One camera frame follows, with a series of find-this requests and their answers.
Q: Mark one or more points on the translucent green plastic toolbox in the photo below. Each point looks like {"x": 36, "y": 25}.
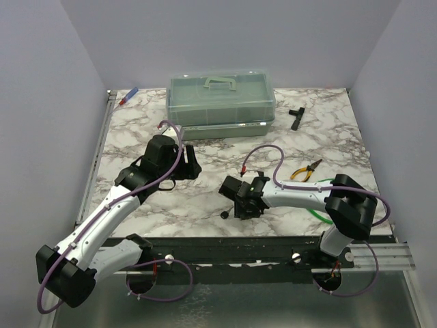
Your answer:
{"x": 218, "y": 105}

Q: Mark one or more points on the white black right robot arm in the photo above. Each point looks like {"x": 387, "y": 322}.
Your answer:
{"x": 350, "y": 207}

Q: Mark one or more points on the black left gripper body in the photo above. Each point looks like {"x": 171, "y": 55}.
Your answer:
{"x": 185, "y": 170}

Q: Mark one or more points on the aluminium extrusion rail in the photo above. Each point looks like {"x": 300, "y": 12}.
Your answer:
{"x": 390, "y": 257}

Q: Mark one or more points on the green cable lock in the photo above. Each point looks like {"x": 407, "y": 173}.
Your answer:
{"x": 317, "y": 215}

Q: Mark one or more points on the black T-handle tool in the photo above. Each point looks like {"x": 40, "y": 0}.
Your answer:
{"x": 298, "y": 114}

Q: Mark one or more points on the black head key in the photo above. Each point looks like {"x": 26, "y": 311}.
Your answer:
{"x": 226, "y": 213}

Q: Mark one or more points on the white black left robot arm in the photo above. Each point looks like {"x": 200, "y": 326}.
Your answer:
{"x": 72, "y": 268}

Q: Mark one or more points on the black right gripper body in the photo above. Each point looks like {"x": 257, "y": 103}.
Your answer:
{"x": 241, "y": 211}

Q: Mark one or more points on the yellow handled needle-nose pliers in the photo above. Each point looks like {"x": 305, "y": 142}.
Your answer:
{"x": 307, "y": 171}

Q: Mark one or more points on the blue red screwdriver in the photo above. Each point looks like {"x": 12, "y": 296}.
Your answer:
{"x": 128, "y": 96}

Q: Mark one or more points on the left side aluminium rail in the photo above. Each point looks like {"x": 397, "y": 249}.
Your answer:
{"x": 95, "y": 162}

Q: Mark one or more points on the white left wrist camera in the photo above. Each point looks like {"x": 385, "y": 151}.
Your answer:
{"x": 171, "y": 132}

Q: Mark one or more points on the black metal base rail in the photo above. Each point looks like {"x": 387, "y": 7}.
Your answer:
{"x": 242, "y": 260}

